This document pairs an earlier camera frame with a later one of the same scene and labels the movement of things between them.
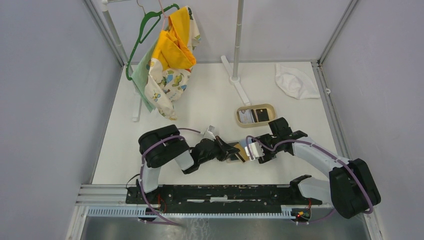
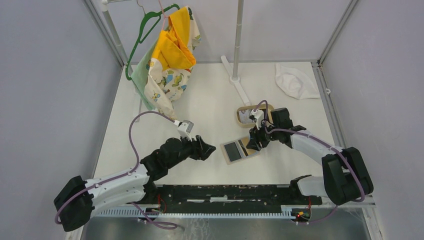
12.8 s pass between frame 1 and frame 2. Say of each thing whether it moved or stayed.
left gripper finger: moved
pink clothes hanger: stayed
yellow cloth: stayed
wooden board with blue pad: stayed
